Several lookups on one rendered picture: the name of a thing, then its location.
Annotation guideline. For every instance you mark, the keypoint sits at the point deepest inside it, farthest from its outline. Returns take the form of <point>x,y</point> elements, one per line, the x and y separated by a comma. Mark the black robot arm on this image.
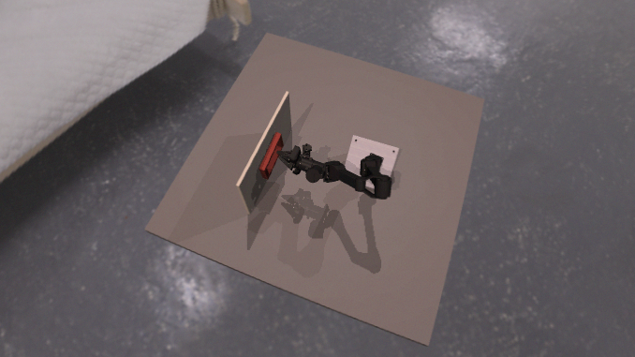
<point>333,171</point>

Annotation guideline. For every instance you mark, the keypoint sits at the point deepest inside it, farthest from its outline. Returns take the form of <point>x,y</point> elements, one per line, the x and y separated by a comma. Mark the dark red rectangular picture frame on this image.
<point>271,156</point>

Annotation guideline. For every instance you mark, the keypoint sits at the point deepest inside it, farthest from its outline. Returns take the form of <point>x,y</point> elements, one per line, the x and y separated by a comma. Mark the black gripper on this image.
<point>293,160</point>

